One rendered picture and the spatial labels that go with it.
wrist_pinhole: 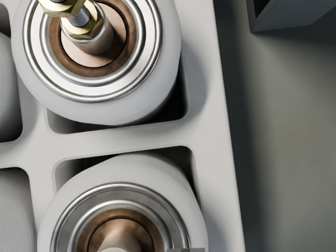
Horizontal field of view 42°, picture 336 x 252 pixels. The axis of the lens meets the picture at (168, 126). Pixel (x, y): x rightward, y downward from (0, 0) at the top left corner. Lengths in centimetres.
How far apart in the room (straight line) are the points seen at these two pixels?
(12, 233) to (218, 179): 14
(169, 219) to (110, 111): 7
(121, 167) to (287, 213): 30
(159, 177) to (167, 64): 6
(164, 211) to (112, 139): 9
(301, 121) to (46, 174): 30
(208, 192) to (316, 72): 25
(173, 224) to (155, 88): 7
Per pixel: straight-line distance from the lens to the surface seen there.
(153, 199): 24
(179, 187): 25
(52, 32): 25
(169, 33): 24
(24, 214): 33
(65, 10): 17
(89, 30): 21
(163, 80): 24
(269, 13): 43
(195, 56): 31
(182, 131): 31
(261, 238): 51
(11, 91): 33
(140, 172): 24
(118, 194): 24
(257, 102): 50
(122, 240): 23
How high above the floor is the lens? 49
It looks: 89 degrees down
